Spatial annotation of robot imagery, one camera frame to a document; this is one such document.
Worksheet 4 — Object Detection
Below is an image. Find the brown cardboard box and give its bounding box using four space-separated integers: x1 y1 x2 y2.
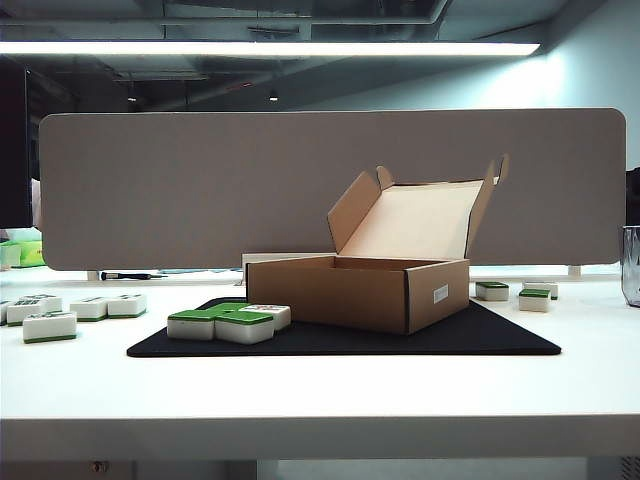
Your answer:
246 152 510 336

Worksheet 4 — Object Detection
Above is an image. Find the five bamboo mahjong tile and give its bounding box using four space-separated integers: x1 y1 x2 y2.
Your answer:
238 302 293 332

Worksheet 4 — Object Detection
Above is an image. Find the black rectangular mat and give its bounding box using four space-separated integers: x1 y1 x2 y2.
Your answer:
125 297 562 358

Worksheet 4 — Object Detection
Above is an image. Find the grey-brown desk divider panel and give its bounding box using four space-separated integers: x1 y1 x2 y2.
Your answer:
38 107 629 274

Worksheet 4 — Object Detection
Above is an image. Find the black screwdriver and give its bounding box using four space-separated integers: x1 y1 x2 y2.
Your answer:
99 270 169 282

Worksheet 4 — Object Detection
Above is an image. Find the long ceiling light strip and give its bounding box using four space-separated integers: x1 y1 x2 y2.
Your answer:
0 40 543 58

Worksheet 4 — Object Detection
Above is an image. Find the clear glass cup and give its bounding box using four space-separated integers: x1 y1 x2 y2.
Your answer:
621 225 640 307

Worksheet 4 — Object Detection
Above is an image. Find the dark monitor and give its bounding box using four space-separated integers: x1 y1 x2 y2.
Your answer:
0 59 31 230

